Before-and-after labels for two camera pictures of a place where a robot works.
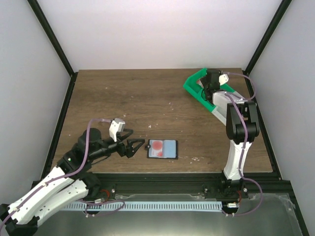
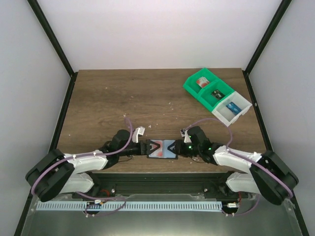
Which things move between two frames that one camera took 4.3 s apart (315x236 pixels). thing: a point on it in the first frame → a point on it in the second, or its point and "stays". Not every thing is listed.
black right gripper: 207,91 → 179,146
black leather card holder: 162,149 stays
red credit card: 157,148 stays
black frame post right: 272,25 stays
